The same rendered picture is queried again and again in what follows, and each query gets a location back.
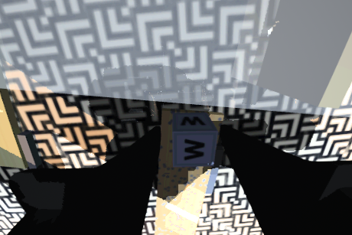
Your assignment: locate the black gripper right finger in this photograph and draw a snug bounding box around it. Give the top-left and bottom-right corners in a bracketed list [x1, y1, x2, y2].
[220, 125, 352, 235]

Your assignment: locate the dark blue letter cube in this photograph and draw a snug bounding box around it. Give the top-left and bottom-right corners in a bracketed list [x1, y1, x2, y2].
[172, 113, 218, 167]

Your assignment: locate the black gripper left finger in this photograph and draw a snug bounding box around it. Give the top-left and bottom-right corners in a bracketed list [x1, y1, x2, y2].
[8, 126, 161, 235]

